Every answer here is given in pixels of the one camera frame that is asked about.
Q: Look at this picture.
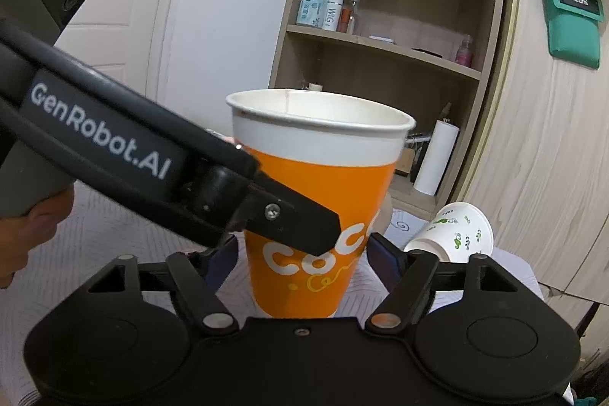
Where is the white paper towel roll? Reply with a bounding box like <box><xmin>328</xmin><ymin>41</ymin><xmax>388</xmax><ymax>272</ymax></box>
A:
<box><xmin>413</xmin><ymin>119</ymin><xmax>461</xmax><ymax>196</ymax></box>

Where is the teal and white jar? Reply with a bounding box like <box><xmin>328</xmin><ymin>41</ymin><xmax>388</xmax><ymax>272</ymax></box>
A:
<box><xmin>296</xmin><ymin>0</ymin><xmax>325</xmax><ymax>27</ymax></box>

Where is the person's left hand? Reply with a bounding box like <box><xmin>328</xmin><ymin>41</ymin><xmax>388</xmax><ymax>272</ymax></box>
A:
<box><xmin>0</xmin><ymin>187</ymin><xmax>75</xmax><ymax>290</ymax></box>

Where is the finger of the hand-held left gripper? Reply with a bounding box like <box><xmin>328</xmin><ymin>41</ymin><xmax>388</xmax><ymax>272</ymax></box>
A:
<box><xmin>240</xmin><ymin>170</ymin><xmax>342</xmax><ymax>251</ymax></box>

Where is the small cardboard box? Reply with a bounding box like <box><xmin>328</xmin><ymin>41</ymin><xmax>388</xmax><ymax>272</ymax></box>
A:
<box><xmin>395</xmin><ymin>146</ymin><xmax>417</xmax><ymax>176</ymax></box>

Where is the white leaf-print paper cup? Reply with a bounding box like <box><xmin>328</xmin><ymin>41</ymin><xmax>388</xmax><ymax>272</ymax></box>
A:
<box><xmin>403</xmin><ymin>201</ymin><xmax>496</xmax><ymax>264</ymax></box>

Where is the wooden shelf unit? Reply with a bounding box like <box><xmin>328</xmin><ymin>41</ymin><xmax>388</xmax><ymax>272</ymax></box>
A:
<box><xmin>269</xmin><ymin>0</ymin><xmax>509</xmax><ymax>221</ymax></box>

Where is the light wooden cabinet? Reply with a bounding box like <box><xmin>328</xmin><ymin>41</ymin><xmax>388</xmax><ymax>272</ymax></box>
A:
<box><xmin>464</xmin><ymin>0</ymin><xmax>609</xmax><ymax>307</ymax></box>

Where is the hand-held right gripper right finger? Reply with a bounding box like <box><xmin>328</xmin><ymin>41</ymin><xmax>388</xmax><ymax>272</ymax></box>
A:
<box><xmin>365</xmin><ymin>232</ymin><xmax>520</xmax><ymax>334</ymax></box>

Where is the orange paper cup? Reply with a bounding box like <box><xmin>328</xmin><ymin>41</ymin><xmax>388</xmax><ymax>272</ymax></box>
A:
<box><xmin>225</xmin><ymin>88</ymin><xmax>417</xmax><ymax>320</ymax></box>

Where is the white pump bottle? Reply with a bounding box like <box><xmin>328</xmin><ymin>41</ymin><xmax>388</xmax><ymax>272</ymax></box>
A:
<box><xmin>320</xmin><ymin>0</ymin><xmax>346</xmax><ymax>31</ymax></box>

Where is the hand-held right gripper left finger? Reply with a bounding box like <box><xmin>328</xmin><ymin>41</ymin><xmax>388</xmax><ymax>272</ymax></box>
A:
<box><xmin>86</xmin><ymin>236</ymin><xmax>240</xmax><ymax>336</ymax></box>

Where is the white door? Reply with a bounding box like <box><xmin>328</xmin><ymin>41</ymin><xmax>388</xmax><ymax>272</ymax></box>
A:
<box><xmin>50</xmin><ymin>0</ymin><xmax>315</xmax><ymax>135</ymax></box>

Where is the clear bottle with orange liquid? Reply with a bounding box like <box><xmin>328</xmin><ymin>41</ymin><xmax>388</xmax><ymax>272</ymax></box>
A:
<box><xmin>346</xmin><ymin>0</ymin><xmax>361</xmax><ymax>35</ymax></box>

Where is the pink bottle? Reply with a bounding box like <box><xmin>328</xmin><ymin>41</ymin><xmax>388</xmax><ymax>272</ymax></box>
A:
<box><xmin>455</xmin><ymin>34</ymin><xmax>475</xmax><ymax>68</ymax></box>

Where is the white quilted mat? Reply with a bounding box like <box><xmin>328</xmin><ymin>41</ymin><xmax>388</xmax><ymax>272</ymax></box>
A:
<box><xmin>0</xmin><ymin>182</ymin><xmax>544</xmax><ymax>406</ymax></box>

